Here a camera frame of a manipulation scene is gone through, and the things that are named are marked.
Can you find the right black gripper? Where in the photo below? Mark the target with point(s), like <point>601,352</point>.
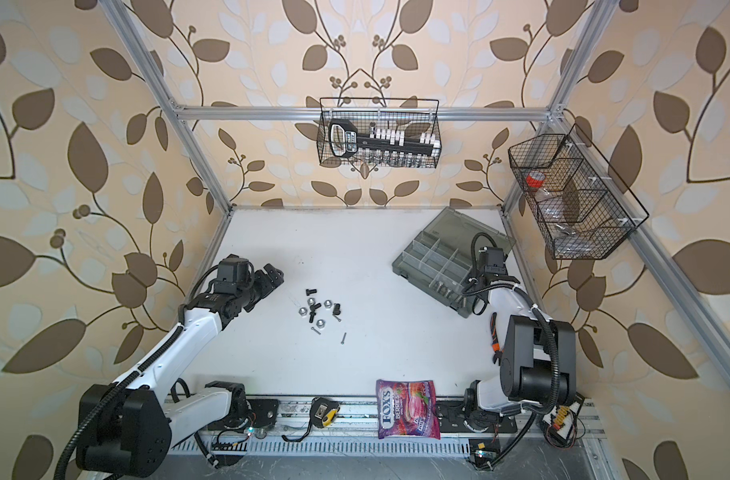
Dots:
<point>471,280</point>

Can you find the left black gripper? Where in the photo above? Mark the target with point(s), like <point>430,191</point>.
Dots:
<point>267,285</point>

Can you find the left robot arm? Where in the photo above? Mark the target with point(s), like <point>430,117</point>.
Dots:
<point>127,427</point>

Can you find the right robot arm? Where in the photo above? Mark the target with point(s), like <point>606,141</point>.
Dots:
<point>535,355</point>

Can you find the grey plastic organizer box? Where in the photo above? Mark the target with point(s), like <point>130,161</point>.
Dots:
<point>440,254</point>

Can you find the orange black pliers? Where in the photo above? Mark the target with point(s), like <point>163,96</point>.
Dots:
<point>495,343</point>

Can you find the yellow black tape measure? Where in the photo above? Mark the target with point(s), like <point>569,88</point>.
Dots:
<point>323,412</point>

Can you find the purple Fox's candy bag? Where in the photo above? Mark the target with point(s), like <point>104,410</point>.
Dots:
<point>407,409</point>

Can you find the right wire basket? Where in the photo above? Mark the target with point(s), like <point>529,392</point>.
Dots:
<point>586,208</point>

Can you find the wire basket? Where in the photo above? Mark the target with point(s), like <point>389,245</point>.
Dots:
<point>413,114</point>
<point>586,208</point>

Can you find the back wire basket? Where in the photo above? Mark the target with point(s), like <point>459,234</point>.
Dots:
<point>413,114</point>

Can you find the socket set on black rail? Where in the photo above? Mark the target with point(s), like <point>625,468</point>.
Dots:
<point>382,146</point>

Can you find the small electronics board with wires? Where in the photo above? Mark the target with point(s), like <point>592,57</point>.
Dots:
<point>563,427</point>

